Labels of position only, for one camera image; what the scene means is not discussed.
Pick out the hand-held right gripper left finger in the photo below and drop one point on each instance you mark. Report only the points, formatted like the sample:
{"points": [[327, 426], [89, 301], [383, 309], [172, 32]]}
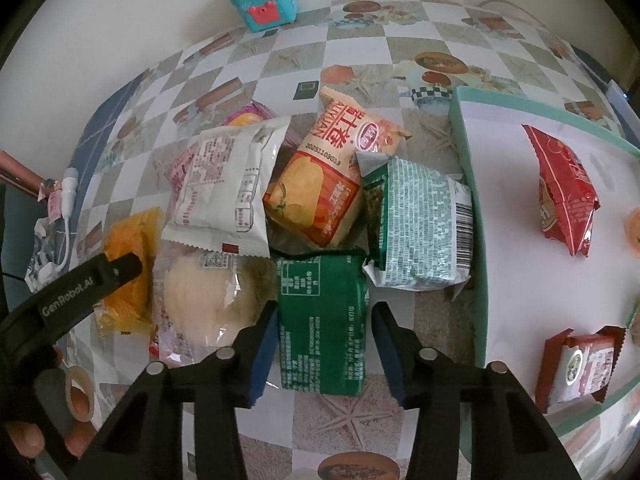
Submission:
{"points": [[262, 355]]}

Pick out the small pink packet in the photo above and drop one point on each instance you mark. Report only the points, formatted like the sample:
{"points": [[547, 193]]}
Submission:
{"points": [[55, 206]]}

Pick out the light green snack packet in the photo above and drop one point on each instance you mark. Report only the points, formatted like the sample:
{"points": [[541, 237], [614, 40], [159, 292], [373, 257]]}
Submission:
{"points": [[420, 225]]}

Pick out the brown red snack packet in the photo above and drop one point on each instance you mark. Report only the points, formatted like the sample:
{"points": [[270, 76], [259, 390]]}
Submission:
{"points": [[580, 365]]}

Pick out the white power strip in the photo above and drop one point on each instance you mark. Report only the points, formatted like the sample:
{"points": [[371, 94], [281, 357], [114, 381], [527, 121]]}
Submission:
{"points": [[616, 92]]}

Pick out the person's left hand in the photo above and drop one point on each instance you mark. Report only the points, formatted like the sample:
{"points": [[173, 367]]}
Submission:
{"points": [[25, 440]]}

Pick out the pink snack packet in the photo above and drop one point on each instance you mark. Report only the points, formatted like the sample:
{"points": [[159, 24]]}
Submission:
{"points": [[247, 116]]}

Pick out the white snack packet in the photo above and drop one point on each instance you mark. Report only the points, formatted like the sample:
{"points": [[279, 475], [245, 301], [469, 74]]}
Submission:
{"points": [[220, 180]]}

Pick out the large red snack packet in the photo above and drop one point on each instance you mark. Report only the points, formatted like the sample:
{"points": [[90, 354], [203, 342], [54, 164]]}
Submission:
{"points": [[565, 195]]}

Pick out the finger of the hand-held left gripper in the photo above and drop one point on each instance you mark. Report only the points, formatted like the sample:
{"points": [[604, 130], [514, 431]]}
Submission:
{"points": [[122, 266]]}

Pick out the dark green snack packet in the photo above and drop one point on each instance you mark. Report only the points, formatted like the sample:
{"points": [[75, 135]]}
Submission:
{"points": [[320, 320]]}

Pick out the orange snack packet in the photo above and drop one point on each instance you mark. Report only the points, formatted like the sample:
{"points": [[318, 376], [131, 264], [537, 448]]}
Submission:
{"points": [[310, 195]]}

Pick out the teal shallow tray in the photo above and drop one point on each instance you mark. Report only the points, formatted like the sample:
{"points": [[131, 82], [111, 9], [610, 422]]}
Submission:
{"points": [[500, 210]]}

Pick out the small red candy packet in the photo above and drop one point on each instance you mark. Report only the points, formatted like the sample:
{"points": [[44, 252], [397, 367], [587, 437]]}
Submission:
{"points": [[156, 342]]}

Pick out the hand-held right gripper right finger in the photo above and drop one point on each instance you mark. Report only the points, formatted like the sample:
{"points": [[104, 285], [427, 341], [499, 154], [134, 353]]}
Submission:
{"points": [[387, 355]]}

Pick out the dark panelled cabinet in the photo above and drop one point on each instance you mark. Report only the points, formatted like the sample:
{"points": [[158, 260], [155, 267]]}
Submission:
{"points": [[10, 240]]}

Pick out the crumpled blue white wrapper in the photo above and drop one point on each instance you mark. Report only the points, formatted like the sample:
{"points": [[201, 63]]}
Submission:
{"points": [[40, 255]]}

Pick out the round white bun packet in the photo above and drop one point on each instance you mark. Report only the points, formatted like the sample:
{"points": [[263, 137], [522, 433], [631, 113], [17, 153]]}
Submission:
{"points": [[205, 295]]}

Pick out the yellow cake packet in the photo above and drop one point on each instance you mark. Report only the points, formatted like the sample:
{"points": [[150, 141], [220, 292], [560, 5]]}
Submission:
{"points": [[130, 240]]}

